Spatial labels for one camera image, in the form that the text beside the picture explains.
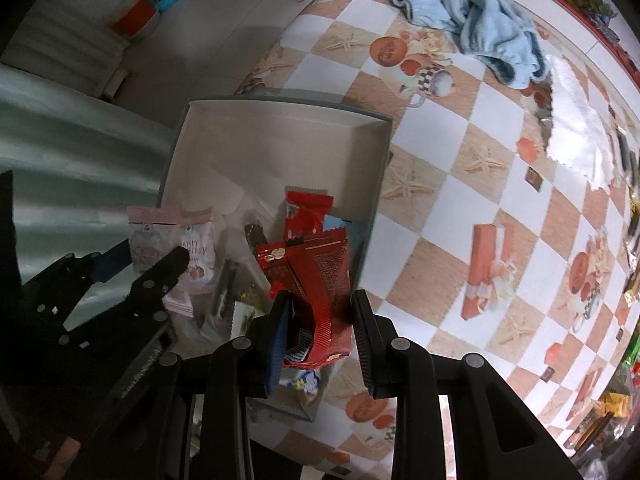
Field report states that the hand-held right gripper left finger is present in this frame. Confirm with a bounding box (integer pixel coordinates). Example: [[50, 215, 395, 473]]
[[90, 290, 296, 480]]

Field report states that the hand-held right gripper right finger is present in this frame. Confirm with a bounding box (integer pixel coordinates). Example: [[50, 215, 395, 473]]
[[350, 289, 583, 480]]

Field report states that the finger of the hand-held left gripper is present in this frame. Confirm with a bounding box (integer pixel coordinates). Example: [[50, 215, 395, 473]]
[[20, 240, 133, 331], [55, 247, 191, 351]]

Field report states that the pink white snack packet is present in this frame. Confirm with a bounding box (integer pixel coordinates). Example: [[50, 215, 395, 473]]
[[177, 210, 218, 296], [126, 206, 182, 276]]

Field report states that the red snack packet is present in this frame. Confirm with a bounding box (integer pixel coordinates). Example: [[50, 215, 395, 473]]
[[256, 227, 353, 371], [284, 185, 334, 241]]

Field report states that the dark bar clear packet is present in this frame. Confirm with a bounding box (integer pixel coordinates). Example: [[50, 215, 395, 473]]
[[244, 217, 268, 256]]

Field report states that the grey cardboard box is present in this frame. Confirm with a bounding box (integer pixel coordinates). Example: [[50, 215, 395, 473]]
[[157, 99, 393, 423]]

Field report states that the white packet blue cartoon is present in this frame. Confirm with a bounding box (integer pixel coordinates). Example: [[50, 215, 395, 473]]
[[280, 367, 321, 406]]

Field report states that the pale green cloth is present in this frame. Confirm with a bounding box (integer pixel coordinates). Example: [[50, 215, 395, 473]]
[[0, 62, 176, 241]]

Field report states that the checkered printed tablecloth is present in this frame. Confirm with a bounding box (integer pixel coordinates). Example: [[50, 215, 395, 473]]
[[235, 0, 640, 480]]

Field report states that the orange blue plastic bin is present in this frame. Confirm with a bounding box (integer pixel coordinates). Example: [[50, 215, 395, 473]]
[[110, 0, 183, 40]]

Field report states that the pile of assorted snack packets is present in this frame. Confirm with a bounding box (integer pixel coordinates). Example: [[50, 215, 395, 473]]
[[562, 120, 640, 466]]

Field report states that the light blue cloth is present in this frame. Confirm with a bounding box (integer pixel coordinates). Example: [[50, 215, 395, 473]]
[[392, 0, 551, 90]]

